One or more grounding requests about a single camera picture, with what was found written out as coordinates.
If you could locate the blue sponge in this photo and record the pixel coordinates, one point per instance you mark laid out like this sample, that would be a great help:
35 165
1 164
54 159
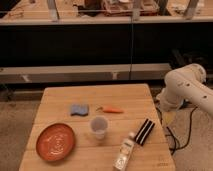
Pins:
80 110

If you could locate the translucent plastic cup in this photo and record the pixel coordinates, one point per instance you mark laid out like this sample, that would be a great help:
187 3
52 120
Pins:
99 126

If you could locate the wooden table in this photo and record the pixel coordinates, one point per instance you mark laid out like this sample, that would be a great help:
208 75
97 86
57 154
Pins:
89 153

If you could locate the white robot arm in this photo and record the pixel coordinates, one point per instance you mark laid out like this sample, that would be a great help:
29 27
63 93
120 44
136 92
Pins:
186 83

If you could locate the grey metal shelf rail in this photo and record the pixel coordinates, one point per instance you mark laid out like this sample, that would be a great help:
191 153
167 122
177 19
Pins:
83 73

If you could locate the orange toy carrot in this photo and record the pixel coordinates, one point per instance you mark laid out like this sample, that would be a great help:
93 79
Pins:
108 109

